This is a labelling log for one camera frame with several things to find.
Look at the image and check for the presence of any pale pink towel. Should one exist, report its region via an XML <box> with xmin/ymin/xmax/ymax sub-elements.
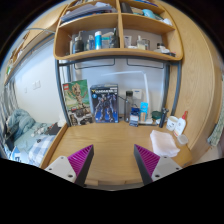
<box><xmin>149</xmin><ymin>129</ymin><xmax>181</xmax><ymax>158</ymax></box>

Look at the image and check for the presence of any white red-pump lotion bottle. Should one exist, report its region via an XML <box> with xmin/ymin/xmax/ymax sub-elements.
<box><xmin>173</xmin><ymin>110</ymin><xmax>189</xmax><ymax>138</ymax></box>

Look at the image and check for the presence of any white mug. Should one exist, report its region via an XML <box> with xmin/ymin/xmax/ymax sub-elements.
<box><xmin>166</xmin><ymin>115</ymin><xmax>179</xmax><ymax>132</ymax></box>

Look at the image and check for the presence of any white desk lamp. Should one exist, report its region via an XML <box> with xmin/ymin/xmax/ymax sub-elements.
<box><xmin>109</xmin><ymin>69</ymin><xmax>158</xmax><ymax>126</ymax></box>

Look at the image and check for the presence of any white wall switch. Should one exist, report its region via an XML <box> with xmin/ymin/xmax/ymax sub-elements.
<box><xmin>32</xmin><ymin>79</ymin><xmax>42</xmax><ymax>90</ymax></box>

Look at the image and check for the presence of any blue-green bedding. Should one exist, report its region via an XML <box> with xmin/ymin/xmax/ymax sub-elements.
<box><xmin>0</xmin><ymin>108</ymin><xmax>63</xmax><ymax>168</ymax></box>

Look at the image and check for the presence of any dark green bowl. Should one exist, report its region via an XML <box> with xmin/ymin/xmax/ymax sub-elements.
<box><xmin>151</xmin><ymin>110</ymin><xmax>163</xmax><ymax>121</ymax></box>

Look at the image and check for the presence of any blue robot model kit box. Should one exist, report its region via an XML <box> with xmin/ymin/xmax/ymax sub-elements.
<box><xmin>89</xmin><ymin>83</ymin><xmax>120</xmax><ymax>124</ymax></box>

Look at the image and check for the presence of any green patterned hanging cloth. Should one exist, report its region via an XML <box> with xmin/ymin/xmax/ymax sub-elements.
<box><xmin>207</xmin><ymin>106</ymin><xmax>224</xmax><ymax>148</ymax></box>

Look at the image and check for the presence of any light blue packet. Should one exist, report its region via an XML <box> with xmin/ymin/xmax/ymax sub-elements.
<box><xmin>139</xmin><ymin>101</ymin><xmax>149</xmax><ymax>123</ymax></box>

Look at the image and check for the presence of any wooden shelf unit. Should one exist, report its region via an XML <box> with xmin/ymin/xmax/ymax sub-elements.
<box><xmin>53</xmin><ymin>0</ymin><xmax>184</xmax><ymax>62</ymax></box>

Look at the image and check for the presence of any grey metal desk frame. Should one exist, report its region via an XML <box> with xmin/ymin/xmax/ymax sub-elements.
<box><xmin>54</xmin><ymin>54</ymin><xmax>183</xmax><ymax>128</ymax></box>

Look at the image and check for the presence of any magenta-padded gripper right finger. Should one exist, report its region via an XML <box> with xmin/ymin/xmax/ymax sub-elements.
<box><xmin>133</xmin><ymin>143</ymin><xmax>184</xmax><ymax>186</ymax></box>

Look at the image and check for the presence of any dark blue carton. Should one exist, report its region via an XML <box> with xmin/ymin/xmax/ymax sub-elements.
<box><xmin>128</xmin><ymin>106</ymin><xmax>141</xmax><ymax>128</ymax></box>

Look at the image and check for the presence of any clear plastic container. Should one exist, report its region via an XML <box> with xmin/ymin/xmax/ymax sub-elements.
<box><xmin>176</xmin><ymin>133</ymin><xmax>190</xmax><ymax>146</ymax></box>

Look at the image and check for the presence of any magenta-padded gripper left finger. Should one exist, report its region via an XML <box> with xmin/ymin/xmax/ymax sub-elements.
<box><xmin>44</xmin><ymin>143</ymin><xmax>95</xmax><ymax>187</ymax></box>

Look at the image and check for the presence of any green tree figure toy box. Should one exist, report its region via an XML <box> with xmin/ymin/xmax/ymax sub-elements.
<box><xmin>61</xmin><ymin>78</ymin><xmax>94</xmax><ymax>127</ymax></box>

